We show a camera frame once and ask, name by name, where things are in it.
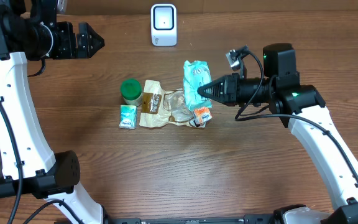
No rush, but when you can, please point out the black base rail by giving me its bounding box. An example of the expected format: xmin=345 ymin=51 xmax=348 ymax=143
xmin=109 ymin=214 xmax=280 ymax=224

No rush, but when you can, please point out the green lid jar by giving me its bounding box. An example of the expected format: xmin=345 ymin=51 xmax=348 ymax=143
xmin=120 ymin=79 xmax=142 ymax=106

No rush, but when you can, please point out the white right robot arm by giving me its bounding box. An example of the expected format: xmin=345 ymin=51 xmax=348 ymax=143
xmin=198 ymin=43 xmax=358 ymax=223

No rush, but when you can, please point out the small teal gum pack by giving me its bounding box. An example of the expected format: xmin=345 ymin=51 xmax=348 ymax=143
xmin=119 ymin=105 xmax=137 ymax=129

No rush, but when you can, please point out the teal wipes packet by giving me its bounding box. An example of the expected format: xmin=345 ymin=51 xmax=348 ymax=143
xmin=183 ymin=60 xmax=212 ymax=111

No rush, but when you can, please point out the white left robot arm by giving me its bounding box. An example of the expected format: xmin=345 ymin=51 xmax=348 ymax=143
xmin=0 ymin=0 xmax=111 ymax=223

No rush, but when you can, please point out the beige porridge pouch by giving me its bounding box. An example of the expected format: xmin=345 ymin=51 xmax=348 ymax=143
xmin=139 ymin=80 xmax=206 ymax=128

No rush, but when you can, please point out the small orange white box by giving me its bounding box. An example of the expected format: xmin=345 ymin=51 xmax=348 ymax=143
xmin=193 ymin=107 xmax=212 ymax=124

